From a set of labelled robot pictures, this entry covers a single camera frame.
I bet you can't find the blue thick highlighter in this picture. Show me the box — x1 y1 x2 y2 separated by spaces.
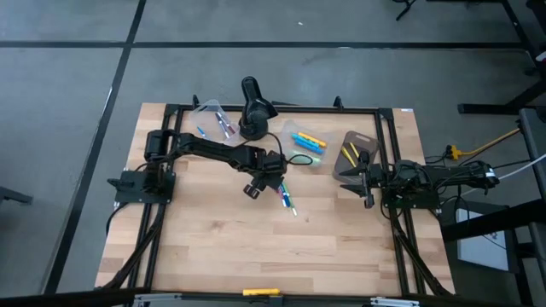
293 138 326 156

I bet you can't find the black aluminium table frame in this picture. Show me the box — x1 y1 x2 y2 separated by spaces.
98 94 456 300

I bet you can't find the silver metal bracket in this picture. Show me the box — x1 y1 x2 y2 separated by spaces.
132 293 183 307
369 296 421 307

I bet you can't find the smoky grey plastic bin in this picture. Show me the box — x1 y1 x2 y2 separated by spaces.
332 130 380 185

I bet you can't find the yellow clamp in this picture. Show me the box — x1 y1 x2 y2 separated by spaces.
242 288 282 297

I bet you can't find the grey metal post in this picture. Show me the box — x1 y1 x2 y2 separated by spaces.
517 107 546 291

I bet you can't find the yellow power cable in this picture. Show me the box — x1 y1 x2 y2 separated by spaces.
445 127 522 162

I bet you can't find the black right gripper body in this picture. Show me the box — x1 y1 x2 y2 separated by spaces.
360 148 388 210

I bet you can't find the black metal beam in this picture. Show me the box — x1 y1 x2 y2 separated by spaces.
440 198 546 245

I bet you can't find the green thin marker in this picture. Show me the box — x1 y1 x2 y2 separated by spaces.
283 182 299 217

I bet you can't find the black stand leg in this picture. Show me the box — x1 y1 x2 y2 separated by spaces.
392 0 418 22

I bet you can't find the yellow thick highlighter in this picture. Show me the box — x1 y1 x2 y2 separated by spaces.
297 131 328 148

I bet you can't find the white panel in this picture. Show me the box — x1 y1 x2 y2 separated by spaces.
456 207 511 272

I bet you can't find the clear plastic bin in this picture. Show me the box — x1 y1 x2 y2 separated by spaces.
276 119 334 169
189 98 241 148

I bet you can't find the teal thick highlighter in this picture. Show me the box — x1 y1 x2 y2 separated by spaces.
290 132 319 148

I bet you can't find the light green thick highlighter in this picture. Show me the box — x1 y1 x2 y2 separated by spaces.
293 149 322 165

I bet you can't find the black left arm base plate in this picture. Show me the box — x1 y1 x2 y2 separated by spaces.
107 168 177 205

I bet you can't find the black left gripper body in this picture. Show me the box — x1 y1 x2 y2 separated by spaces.
238 147 288 200

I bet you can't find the black metal bar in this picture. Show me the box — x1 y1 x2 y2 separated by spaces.
0 287 144 307

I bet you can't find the maroon thin marker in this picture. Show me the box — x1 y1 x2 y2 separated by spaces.
216 111 237 134

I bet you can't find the black table foot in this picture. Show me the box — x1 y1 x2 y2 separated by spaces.
457 76 546 116

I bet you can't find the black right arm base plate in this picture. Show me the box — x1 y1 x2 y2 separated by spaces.
380 175 441 210

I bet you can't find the white cable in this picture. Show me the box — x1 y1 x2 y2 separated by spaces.
497 153 546 180

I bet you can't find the black chair foot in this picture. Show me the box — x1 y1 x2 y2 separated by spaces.
0 185 34 206

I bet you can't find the black stand frame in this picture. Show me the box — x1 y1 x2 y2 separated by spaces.
501 0 546 78

